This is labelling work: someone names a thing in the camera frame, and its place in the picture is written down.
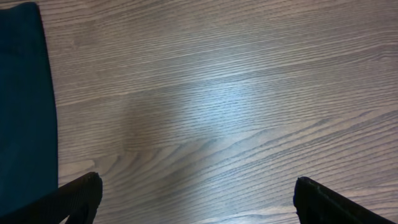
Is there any black t-shirt with logo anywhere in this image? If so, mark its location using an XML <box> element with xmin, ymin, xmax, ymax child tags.
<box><xmin>1</xmin><ymin>2</ymin><xmax>58</xmax><ymax>215</ymax></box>

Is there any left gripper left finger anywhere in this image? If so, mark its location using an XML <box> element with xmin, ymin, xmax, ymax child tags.
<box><xmin>1</xmin><ymin>172</ymin><xmax>103</xmax><ymax>224</ymax></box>

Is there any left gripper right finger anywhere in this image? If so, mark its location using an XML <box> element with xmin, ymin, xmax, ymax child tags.
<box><xmin>293</xmin><ymin>177</ymin><xmax>394</xmax><ymax>224</ymax></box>

